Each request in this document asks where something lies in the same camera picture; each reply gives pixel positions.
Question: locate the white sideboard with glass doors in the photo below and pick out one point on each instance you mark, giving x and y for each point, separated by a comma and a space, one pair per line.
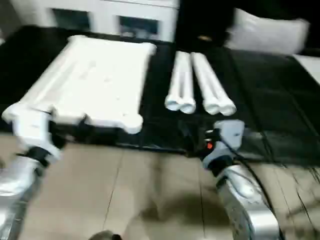
107, 15

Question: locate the white plastic table leg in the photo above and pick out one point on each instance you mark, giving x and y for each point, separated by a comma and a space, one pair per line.
228, 108
173, 100
188, 105
211, 106

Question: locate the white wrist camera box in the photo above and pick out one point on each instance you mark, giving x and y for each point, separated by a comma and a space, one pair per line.
232, 132
32, 127

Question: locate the black quilted mat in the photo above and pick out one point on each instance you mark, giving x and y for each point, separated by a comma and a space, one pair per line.
262, 87

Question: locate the white plastic table top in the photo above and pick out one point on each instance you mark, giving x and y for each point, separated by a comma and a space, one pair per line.
95, 82

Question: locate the white flat panel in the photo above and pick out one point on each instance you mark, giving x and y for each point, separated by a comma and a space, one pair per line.
308, 67

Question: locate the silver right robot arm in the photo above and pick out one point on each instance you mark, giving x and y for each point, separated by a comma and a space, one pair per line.
240, 190

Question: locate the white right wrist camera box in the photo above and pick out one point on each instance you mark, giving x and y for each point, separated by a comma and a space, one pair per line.
232, 132

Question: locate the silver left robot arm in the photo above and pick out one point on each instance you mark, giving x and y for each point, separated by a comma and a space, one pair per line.
15, 180

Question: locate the black cabinet with gold label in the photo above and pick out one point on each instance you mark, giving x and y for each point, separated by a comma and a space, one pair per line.
202, 20

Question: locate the grey cushion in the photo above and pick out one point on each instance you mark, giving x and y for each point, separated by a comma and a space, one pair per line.
267, 32

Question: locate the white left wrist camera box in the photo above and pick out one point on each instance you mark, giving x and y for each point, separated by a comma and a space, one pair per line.
32, 127

